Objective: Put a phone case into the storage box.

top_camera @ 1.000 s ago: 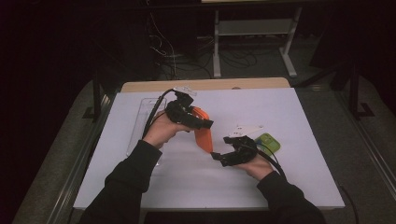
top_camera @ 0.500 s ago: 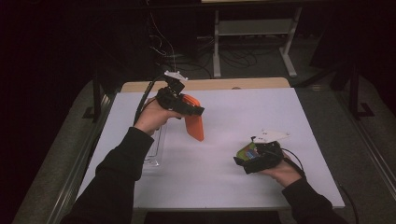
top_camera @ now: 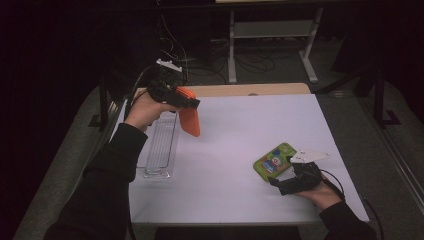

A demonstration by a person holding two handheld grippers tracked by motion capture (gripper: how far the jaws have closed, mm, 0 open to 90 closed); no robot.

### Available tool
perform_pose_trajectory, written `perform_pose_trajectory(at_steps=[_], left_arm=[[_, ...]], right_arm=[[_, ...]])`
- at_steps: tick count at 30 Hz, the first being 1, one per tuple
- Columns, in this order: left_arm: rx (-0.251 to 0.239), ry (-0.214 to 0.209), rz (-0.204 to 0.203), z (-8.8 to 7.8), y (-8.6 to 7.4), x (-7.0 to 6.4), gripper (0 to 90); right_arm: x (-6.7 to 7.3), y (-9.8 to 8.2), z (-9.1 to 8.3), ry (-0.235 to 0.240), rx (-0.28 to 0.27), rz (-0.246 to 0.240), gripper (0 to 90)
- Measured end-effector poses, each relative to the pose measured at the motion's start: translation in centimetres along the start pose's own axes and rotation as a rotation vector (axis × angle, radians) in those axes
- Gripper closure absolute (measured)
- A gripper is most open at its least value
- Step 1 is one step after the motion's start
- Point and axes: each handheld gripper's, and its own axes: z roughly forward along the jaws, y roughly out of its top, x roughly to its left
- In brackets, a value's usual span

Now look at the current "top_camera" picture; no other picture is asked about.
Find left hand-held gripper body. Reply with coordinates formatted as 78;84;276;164
147;58;184;108

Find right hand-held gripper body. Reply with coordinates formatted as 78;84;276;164
288;148;332;195

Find orange phone case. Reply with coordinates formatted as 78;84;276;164
175;86;202;138

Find green colourful box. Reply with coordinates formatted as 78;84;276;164
253;142;298;183

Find clear plastic tray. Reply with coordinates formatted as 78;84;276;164
136;111;181;179

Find person's right hand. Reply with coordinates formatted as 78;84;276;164
294;181;344;212

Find person's left hand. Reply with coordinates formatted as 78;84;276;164
124;92;182;133

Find light wooden table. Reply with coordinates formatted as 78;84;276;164
133;83;312;98

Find black metal stand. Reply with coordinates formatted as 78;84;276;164
372;64;402;129
88;79;118;129

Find right hand-held gripper cable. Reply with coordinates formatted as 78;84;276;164
319;168;385;240

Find hand-held gripper cable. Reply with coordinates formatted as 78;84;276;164
123;64;158;123
319;168;385;240

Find left hand-held gripper cable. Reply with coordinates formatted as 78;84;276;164
123;64;158;123

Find hanging thin cables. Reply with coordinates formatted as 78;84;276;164
155;0;189;84

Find black floor cables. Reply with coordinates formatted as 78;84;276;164
233;49;286;75

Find metal floor rail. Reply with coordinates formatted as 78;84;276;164
359;96;424;214

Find white metal desk frame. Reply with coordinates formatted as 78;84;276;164
214;0;325;84

